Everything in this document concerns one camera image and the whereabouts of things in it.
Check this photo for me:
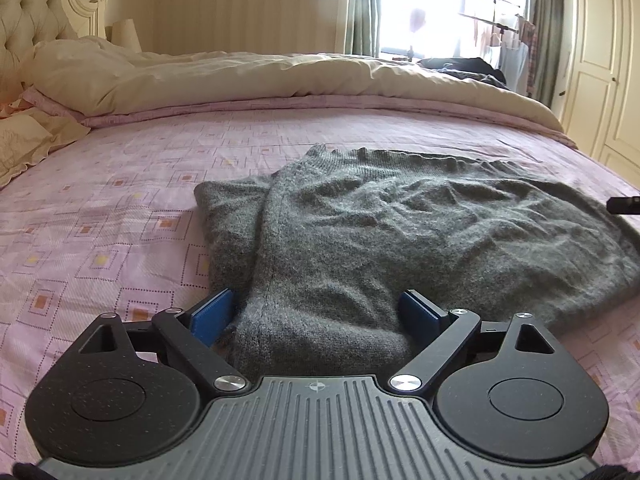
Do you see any cream wardrobe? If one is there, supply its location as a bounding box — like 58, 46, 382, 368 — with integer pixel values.
562, 0, 639, 185

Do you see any beige bedside lamp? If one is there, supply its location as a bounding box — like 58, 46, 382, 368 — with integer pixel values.
110, 18, 142, 52

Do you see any cream embroidered pillow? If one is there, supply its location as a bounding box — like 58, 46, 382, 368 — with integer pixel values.
0, 108, 90, 188

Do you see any dark clothes pile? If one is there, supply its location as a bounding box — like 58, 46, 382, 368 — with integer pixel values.
418, 58, 508, 90

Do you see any hanging laundry on rack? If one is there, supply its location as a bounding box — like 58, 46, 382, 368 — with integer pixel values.
456, 0, 535, 96

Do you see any cream tufted headboard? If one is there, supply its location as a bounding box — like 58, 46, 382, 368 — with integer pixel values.
0, 0, 106, 103

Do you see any pink patterned bed sheet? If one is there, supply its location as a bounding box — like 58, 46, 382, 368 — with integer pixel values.
1, 96, 639, 470

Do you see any beige duvet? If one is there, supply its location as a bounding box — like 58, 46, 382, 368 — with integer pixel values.
17, 37, 563, 134

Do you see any grey argyle knit sweater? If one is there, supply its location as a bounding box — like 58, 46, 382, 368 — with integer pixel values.
194, 146, 639, 378

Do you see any grey window curtain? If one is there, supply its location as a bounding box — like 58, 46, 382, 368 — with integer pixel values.
344, 0, 381, 58

